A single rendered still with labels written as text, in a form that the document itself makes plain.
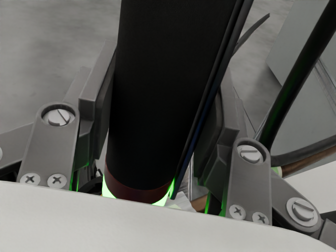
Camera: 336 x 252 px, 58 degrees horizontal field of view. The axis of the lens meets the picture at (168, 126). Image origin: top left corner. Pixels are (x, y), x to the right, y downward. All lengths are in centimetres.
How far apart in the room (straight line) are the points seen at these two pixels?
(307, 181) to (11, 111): 208
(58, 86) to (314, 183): 223
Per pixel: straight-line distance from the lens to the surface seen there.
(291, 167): 30
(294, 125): 155
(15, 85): 260
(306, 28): 307
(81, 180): 66
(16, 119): 231
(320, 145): 32
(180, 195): 23
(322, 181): 57
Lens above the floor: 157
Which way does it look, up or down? 42 degrees down
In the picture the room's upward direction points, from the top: 16 degrees clockwise
